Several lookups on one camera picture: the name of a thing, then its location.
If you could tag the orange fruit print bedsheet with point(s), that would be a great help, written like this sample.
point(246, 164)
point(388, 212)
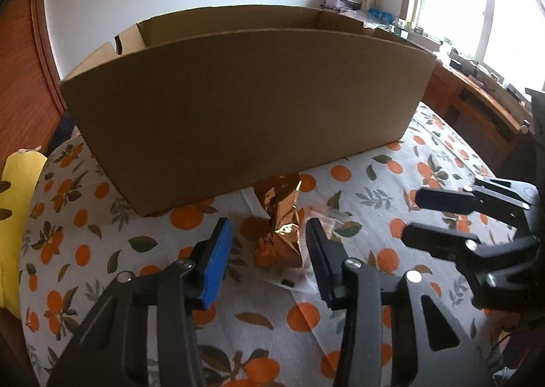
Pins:
point(272, 297)

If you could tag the person's dark grey clothing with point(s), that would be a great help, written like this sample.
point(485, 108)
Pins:
point(526, 363)

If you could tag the stack of pink boxes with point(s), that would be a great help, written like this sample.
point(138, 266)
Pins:
point(338, 1)

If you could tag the reddish wooden wardrobe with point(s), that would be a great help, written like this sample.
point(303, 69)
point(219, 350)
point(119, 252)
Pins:
point(25, 72)

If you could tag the yellow plush toy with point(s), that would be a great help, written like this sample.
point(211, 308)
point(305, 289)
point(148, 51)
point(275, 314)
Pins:
point(17, 216)

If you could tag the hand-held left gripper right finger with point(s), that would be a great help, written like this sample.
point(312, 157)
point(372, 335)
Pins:
point(317, 259)

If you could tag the wooden desk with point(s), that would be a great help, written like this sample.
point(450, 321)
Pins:
point(468, 114)

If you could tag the brown cardboard box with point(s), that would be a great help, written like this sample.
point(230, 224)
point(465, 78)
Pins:
point(255, 114)

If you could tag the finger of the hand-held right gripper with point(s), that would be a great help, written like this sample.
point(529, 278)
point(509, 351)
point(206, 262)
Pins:
point(443, 199)
point(430, 238)

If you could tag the pack of blue bottles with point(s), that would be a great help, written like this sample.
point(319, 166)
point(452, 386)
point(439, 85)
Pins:
point(379, 15)

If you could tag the shiny golden brown snack packet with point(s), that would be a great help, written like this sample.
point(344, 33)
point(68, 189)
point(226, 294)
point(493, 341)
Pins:
point(276, 242)

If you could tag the small clear snack wrapper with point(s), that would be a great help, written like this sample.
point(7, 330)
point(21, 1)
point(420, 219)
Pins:
point(330, 216)

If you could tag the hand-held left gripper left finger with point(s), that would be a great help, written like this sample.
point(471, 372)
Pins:
point(217, 263)

